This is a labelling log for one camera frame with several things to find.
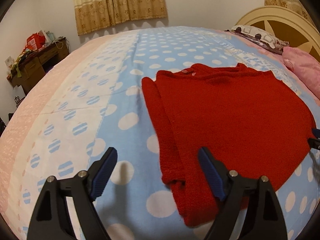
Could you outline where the red knitted sweater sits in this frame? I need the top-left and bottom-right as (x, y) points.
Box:
(142, 63), (316, 227)

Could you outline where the pink quilt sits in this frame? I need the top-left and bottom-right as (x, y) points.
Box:
(282, 47), (319, 99)

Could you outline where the patterned grey white pillow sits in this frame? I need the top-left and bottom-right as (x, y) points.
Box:
(227, 25), (290, 55)

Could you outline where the cream wooden headboard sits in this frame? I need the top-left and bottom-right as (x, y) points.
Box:
(237, 5), (319, 60)

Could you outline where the white paper shopping bag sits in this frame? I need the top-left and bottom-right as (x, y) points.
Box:
(15, 96), (25, 108)

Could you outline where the bed with dotted blue sheet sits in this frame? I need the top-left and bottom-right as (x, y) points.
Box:
(1, 27), (319, 239)

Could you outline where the brown wooden desk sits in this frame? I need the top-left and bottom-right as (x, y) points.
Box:
(7, 37), (69, 95)

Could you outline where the white card on desk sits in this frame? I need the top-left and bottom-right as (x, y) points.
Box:
(5, 56), (14, 74)

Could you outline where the green yellow cloth on desk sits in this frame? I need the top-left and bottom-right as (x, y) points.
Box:
(11, 48), (36, 77)

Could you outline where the red gift box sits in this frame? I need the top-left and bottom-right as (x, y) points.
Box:
(25, 32), (46, 51)

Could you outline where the beige patterned window curtain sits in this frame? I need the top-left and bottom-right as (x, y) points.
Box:
(74, 0), (168, 36)

